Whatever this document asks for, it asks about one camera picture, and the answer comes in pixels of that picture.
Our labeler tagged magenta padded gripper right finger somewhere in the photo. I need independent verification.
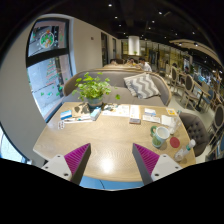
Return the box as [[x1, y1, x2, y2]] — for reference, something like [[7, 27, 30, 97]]
[[132, 143, 182, 185]]

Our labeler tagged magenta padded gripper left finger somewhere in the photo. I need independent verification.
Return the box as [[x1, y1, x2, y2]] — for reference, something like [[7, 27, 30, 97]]
[[42, 143, 91, 185]]

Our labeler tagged clear plastic water bottle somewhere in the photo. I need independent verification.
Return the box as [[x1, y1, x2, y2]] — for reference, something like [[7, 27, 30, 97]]
[[174, 139, 196, 162]]

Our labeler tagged white and green mug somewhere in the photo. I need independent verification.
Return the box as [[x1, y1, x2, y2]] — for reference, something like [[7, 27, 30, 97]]
[[151, 126, 170, 148]]

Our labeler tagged red round coaster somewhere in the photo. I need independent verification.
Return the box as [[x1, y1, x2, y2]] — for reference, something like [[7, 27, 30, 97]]
[[170, 137, 180, 148]]

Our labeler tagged white paper napkin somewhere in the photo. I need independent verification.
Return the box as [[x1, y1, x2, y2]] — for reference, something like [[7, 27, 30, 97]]
[[161, 115, 172, 126]]

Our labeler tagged clear drinking glass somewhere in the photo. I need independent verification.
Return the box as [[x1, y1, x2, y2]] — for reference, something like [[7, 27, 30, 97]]
[[170, 117, 181, 134]]

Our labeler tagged white menu card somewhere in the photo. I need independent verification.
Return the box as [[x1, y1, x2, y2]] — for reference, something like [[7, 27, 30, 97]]
[[129, 105, 141, 124]]

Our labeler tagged blue card box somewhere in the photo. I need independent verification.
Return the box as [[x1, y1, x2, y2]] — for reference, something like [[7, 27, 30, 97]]
[[60, 110, 72, 120]]

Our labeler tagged light blue tissue pack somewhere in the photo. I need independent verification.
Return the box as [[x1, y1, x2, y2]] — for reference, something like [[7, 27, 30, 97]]
[[90, 108, 101, 121]]

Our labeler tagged yellow small card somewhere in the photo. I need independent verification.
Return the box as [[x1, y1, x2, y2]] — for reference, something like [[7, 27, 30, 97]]
[[166, 108, 177, 116]]

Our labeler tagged grey tufted chair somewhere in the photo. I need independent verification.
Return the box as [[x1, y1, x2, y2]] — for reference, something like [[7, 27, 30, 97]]
[[179, 112, 209, 157]]

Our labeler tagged white leaflet on table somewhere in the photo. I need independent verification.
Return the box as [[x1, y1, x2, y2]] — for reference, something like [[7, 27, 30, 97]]
[[102, 104, 129, 117]]

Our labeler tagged green potted plant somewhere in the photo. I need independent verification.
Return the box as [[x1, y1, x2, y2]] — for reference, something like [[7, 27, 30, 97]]
[[72, 72, 111, 108]]

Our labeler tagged grey chevron cushion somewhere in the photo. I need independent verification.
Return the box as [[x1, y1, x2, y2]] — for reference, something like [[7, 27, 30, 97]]
[[124, 73, 160, 99]]

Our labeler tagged grey curved sofa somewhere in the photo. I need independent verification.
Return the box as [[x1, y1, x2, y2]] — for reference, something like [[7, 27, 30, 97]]
[[63, 68, 171, 107]]

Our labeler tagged wooden dining chair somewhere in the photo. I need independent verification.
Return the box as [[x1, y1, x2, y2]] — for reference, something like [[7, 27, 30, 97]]
[[182, 75, 199, 108]]

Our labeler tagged person in white shirt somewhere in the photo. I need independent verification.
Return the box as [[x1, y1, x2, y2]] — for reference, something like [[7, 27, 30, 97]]
[[139, 57, 152, 72]]

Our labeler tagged white square pillar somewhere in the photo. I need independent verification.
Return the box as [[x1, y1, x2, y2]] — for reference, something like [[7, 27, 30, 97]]
[[128, 36, 140, 55]]

